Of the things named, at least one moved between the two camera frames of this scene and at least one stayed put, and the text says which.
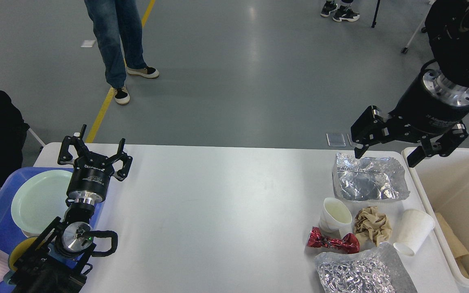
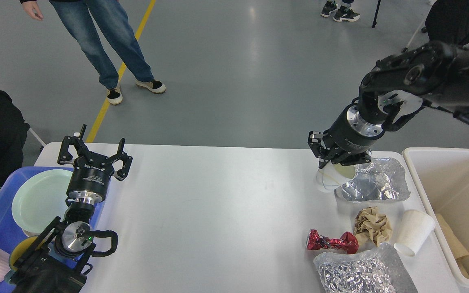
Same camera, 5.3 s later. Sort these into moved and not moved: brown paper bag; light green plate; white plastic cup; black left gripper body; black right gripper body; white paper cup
Moved: white paper cup; black right gripper body
Not moved: white plastic cup; black left gripper body; brown paper bag; light green plate
